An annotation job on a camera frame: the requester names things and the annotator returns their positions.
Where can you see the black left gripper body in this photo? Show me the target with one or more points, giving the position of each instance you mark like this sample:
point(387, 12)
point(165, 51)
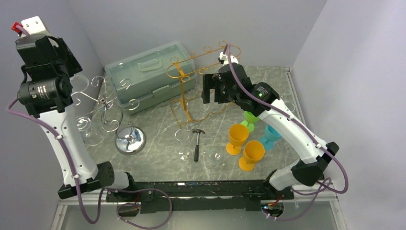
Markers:
point(66, 63)

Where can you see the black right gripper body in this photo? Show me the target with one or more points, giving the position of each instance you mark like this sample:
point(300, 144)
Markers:
point(226, 95)

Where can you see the green wine glass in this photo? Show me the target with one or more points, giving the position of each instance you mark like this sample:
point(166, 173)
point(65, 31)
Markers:
point(249, 121)

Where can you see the orange wine glass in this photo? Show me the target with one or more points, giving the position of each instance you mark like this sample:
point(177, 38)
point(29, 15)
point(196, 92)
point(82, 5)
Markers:
point(237, 136)
point(253, 152)

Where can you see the clear glass chrome rack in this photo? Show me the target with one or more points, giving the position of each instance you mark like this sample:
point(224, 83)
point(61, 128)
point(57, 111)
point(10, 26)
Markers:
point(182, 136)
point(79, 83)
point(89, 131)

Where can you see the blue wine glass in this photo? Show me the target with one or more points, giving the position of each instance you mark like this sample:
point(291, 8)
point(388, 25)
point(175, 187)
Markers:
point(269, 138)

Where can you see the clear wine glass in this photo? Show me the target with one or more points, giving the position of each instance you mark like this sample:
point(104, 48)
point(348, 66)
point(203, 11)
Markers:
point(290, 106)

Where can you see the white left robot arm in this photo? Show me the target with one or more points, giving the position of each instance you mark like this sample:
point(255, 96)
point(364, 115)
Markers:
point(45, 92)

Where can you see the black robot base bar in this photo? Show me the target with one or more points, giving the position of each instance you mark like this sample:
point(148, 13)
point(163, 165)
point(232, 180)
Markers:
point(248, 195)

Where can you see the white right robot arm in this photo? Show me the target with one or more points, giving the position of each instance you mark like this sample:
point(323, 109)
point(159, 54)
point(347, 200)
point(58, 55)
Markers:
point(264, 102)

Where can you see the chrome tree glass rack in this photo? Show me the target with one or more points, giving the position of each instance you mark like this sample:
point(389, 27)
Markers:
point(108, 114)

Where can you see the clear plastic storage box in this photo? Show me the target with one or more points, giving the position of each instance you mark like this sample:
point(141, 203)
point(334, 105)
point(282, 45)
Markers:
point(151, 77)

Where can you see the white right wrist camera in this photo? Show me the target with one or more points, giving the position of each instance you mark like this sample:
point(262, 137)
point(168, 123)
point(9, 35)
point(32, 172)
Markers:
point(226, 58)

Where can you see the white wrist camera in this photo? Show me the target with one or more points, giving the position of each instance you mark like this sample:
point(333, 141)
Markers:
point(226, 58)
point(30, 26)

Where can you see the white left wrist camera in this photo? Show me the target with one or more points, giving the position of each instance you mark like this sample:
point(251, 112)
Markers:
point(30, 26)

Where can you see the gold wire glass rack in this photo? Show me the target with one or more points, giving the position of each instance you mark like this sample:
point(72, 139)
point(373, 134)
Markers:
point(186, 77)

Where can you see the black handled hammer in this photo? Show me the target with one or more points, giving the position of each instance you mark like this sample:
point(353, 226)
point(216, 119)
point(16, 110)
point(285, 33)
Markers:
point(198, 132)

